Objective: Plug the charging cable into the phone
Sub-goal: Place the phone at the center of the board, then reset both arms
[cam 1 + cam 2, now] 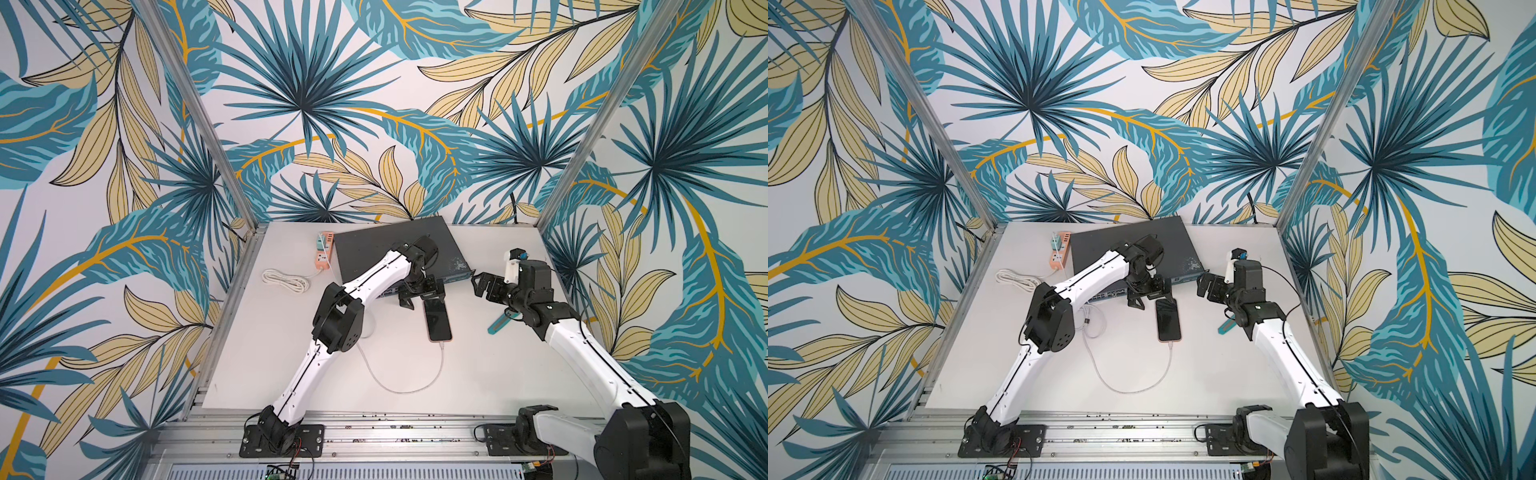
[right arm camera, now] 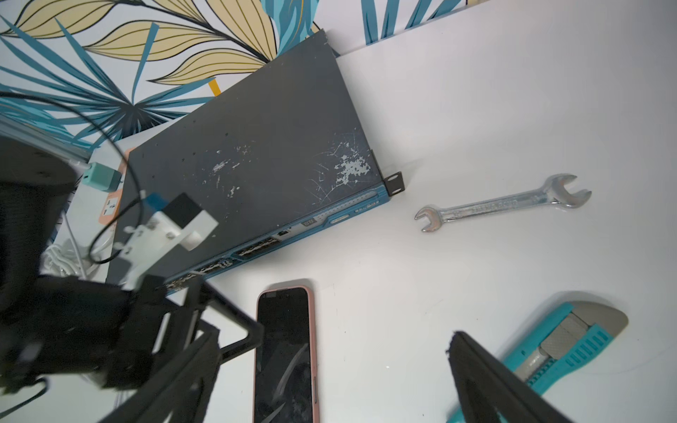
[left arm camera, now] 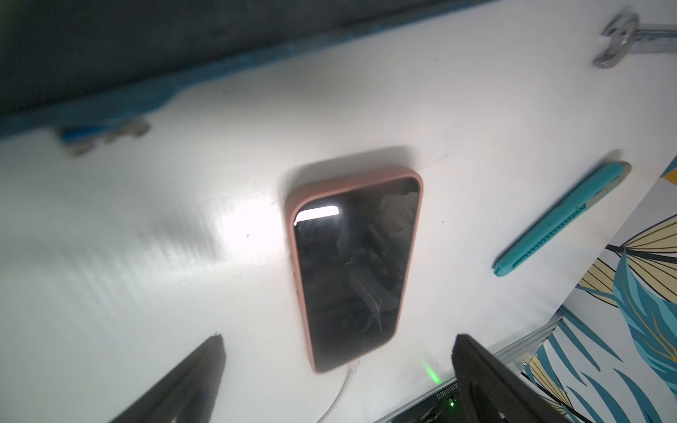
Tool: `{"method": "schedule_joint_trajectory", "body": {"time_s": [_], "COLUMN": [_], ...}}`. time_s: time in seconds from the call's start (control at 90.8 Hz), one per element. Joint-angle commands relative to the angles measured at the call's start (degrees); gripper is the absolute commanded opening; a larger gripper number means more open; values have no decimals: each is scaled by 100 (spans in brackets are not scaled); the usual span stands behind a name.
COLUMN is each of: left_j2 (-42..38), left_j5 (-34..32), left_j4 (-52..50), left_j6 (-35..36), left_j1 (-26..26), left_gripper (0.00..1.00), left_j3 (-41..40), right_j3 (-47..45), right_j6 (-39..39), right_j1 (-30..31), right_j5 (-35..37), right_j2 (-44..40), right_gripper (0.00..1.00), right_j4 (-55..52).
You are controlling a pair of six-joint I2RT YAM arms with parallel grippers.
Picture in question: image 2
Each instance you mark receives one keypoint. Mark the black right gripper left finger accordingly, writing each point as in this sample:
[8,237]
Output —
[181,391]

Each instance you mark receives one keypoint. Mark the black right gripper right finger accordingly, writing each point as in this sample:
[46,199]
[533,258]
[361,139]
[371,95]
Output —
[488,391]

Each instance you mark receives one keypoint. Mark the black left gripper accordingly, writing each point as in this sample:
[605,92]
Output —
[72,326]

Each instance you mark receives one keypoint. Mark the black phone pink case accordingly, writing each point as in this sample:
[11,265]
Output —
[285,383]

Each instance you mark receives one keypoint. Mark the teal power adapter plug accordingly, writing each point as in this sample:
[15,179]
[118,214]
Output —
[101,177]

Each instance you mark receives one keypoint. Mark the silver open-end wrench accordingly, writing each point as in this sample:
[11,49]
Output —
[553,192]

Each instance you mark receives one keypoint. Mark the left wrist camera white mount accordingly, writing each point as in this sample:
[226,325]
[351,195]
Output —
[181,222]

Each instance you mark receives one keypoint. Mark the teal handled tool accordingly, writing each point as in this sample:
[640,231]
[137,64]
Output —
[570,337]

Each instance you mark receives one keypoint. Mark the dark grey network switch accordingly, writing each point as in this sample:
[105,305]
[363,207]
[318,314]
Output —
[279,156]

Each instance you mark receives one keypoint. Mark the aluminium left corner post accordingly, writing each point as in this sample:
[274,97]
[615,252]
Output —
[41,140]

